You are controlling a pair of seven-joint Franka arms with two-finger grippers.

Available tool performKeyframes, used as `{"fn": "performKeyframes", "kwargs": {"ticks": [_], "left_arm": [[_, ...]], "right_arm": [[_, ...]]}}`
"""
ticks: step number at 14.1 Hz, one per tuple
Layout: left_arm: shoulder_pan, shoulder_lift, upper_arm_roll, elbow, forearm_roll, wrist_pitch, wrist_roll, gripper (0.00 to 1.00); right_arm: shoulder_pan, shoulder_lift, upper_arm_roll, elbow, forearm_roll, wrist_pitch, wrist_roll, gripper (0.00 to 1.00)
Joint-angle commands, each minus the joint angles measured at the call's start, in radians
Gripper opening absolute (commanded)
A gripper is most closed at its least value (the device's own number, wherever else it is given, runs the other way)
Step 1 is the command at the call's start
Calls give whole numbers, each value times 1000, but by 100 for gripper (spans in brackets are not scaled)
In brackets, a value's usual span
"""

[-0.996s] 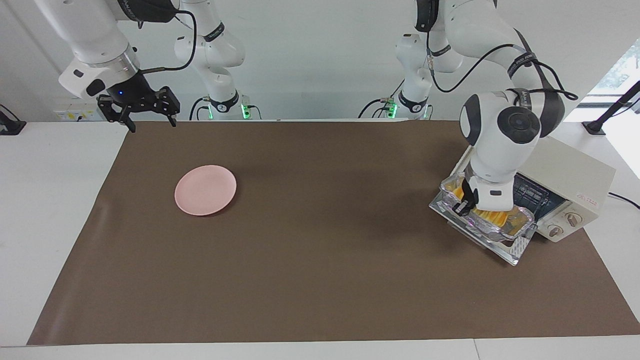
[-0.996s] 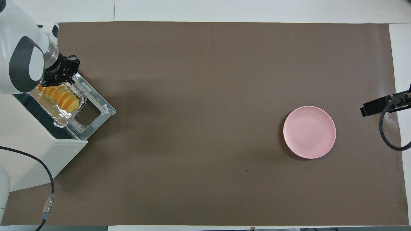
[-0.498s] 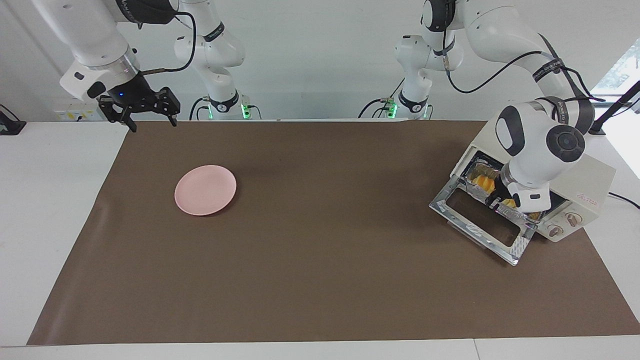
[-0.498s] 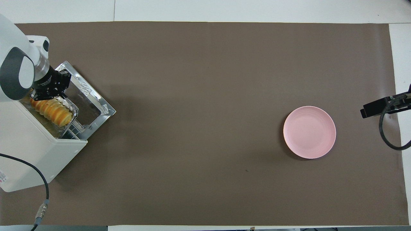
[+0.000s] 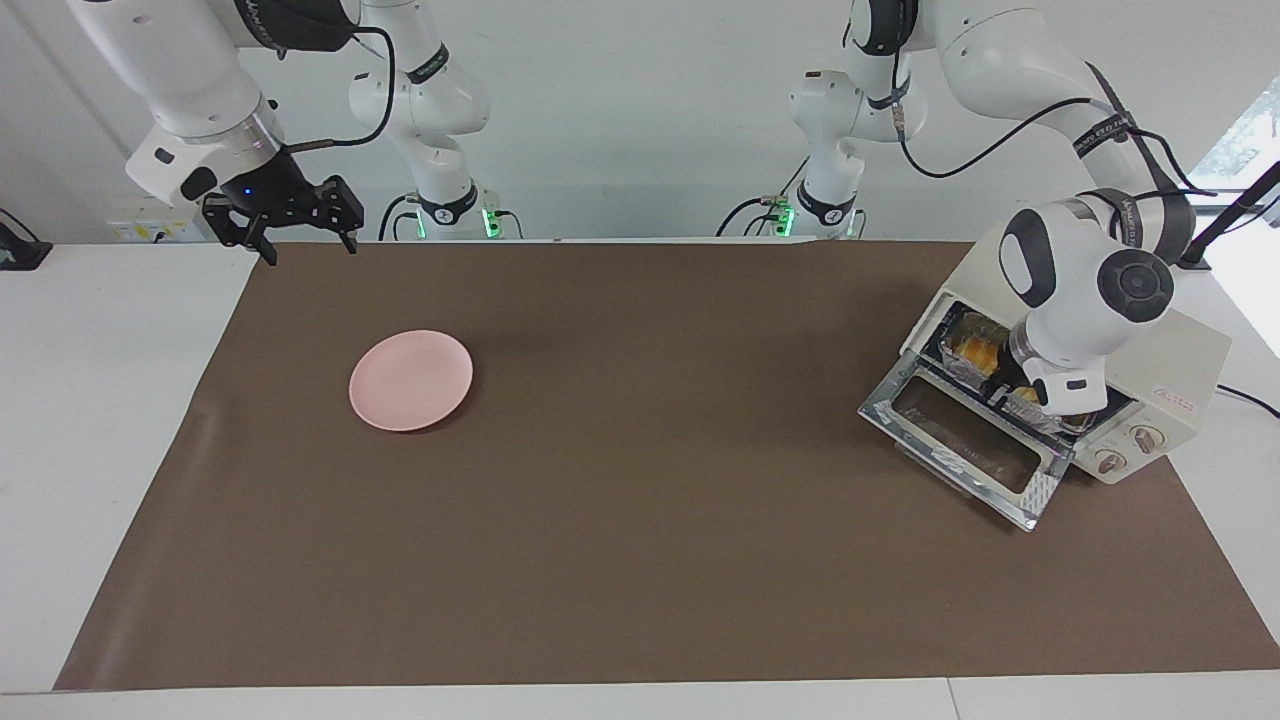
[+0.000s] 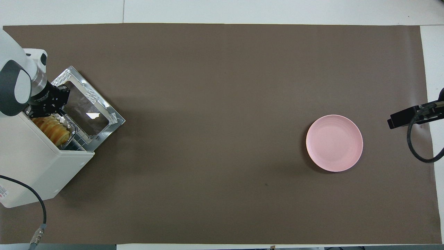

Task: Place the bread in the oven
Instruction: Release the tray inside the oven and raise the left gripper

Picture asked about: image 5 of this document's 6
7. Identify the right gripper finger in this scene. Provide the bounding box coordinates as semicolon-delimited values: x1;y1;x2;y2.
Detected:
317;176;366;254
202;194;280;267

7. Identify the sliced bread loaf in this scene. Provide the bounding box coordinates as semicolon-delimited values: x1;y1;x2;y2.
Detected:
954;334;1043;407

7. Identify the aluminium foil tray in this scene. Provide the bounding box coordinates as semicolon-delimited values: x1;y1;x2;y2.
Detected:
937;309;1067;434

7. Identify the white toaster oven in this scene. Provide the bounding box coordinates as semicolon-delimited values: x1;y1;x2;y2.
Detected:
900;245;1233;487

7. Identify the glass oven door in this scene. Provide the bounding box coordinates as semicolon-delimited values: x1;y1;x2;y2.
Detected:
858;350;1077;532

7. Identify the pink plate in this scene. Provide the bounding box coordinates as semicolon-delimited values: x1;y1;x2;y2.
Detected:
348;329;475;433

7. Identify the black clamp stand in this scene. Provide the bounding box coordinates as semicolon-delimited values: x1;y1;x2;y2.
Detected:
0;207;54;272

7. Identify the black pole stand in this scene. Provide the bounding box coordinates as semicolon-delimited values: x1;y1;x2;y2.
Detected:
1178;160;1280;272

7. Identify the bright window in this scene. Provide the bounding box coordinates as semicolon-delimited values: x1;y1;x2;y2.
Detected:
1175;78;1280;216

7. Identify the brown table mat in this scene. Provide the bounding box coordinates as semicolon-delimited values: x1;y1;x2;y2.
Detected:
55;240;1280;691

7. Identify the white wall socket box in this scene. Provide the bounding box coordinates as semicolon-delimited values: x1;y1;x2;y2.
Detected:
105;192;207;245

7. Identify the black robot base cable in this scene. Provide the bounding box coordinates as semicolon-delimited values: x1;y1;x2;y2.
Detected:
714;154;803;239
378;188;527;242

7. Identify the black oven power cable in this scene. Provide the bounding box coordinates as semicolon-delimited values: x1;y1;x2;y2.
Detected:
1214;384;1280;420

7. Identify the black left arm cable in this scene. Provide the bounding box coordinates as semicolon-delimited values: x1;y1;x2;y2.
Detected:
892;68;1217;198

